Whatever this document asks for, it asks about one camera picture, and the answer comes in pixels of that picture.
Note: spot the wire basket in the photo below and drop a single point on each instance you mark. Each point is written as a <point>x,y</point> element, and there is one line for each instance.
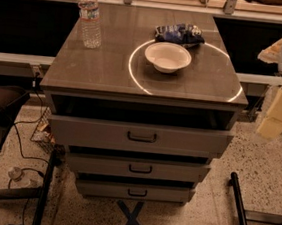
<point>42,135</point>

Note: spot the white plug adapter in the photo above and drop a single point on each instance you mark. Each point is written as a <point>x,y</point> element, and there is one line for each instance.
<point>18,177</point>

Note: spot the bottom grey drawer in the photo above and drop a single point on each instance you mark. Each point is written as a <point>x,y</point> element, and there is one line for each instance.
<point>138,192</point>

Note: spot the black table leg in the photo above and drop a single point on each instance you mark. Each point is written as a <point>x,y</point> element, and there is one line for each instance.
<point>39,193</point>

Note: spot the top grey drawer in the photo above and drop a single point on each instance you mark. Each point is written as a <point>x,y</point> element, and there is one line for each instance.
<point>113,135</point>

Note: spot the black metal stand leg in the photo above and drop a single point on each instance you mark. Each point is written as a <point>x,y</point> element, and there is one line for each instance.
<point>245,216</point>

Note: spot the white bowl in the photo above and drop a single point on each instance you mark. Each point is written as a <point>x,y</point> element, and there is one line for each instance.
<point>168,57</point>

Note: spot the middle grey drawer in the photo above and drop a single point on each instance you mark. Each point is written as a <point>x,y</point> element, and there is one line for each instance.
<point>121,167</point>

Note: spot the grey drawer cabinet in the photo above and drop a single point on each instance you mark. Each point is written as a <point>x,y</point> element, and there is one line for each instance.
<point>116,82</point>

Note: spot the blue tape cross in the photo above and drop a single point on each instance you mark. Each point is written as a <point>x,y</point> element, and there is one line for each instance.
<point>131,216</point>

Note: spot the grey drawer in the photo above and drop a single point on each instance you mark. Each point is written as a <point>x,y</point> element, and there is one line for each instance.
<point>121,167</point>
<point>138,192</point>
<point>113,135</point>

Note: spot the blue chip bag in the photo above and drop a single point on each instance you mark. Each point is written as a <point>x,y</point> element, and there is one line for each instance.
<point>186,35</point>

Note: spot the clear plastic water bottle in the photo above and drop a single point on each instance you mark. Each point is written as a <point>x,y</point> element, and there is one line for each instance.
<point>90,23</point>

